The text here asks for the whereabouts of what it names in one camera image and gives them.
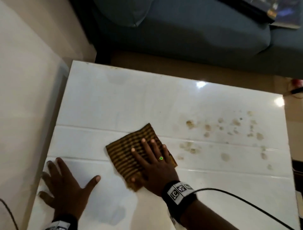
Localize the person's left hand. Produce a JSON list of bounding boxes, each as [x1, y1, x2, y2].
[[39, 157, 101, 221]]

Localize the person's right hand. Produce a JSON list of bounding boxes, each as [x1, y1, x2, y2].
[[131, 138, 180, 197]]

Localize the brown checkered cloth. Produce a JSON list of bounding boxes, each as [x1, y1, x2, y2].
[[105, 123, 178, 192]]

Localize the black marker wristband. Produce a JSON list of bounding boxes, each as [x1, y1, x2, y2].
[[45, 214, 79, 230], [161, 181, 198, 223]]

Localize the white table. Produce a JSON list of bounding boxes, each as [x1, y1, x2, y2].
[[27, 60, 301, 230]]

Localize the teal sofa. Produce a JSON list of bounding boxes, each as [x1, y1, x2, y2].
[[68, 0, 303, 79]]

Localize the dark book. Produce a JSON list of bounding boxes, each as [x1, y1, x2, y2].
[[220, 0, 303, 29]]

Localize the black cable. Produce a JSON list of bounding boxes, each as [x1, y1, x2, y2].
[[0, 198, 19, 230], [189, 188, 296, 230]]

